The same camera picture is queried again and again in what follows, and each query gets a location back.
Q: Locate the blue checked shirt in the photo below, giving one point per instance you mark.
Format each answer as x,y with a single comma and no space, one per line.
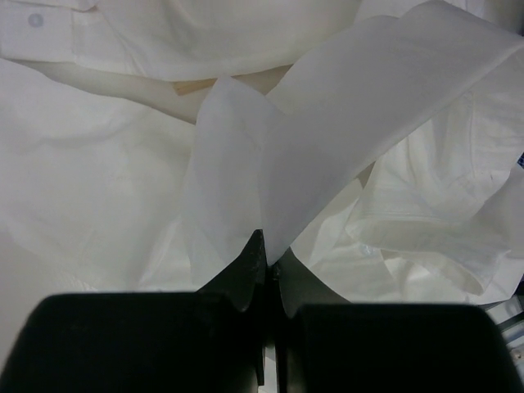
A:
521,161

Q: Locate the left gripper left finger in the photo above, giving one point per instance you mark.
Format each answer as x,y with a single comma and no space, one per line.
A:
209,340

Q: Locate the white shirt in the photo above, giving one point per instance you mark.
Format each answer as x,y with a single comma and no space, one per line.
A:
143,142

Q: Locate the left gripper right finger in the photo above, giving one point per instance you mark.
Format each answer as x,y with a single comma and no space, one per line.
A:
324,343

